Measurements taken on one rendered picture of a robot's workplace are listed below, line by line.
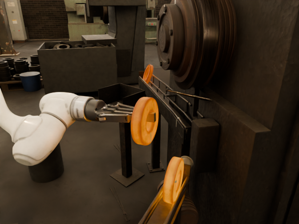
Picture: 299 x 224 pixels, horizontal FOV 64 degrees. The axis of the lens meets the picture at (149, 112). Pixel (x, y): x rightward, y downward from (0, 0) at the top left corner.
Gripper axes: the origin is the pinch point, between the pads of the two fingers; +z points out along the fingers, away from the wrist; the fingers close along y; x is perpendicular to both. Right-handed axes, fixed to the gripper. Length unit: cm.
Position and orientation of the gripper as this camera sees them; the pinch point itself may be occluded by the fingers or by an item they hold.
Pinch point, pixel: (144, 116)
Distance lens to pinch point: 76.5
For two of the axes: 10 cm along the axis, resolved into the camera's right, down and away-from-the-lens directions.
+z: 9.2, 1.0, -3.7
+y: -3.8, 3.7, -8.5
